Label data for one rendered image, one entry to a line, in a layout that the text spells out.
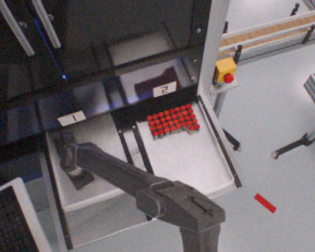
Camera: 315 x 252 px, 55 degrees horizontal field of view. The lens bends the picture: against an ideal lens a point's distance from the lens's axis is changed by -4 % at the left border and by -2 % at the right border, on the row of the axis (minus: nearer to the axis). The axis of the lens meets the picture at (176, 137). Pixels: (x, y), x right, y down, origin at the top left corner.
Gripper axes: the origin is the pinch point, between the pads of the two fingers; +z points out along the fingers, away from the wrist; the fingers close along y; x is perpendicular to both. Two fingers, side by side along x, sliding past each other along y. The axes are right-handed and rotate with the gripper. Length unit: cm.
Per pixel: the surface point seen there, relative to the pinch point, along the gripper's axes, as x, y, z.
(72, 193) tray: 6.5, -0.4, 4.3
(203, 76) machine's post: -55, 6, -11
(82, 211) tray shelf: 6.4, -7.9, 4.4
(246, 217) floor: -66, -47, 91
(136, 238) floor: -2, -17, 92
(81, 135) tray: -7.4, 17.9, 4.5
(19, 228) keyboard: 29.4, 1.1, 9.9
